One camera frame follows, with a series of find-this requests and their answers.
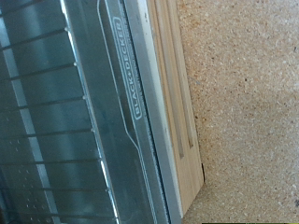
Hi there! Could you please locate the glass oven door with handle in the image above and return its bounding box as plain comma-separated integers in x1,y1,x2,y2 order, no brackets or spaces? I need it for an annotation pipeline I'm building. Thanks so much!
0,0,185,224

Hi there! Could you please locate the metal wire oven rack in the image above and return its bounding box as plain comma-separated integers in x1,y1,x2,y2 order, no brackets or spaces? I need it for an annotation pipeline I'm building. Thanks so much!
0,0,120,224

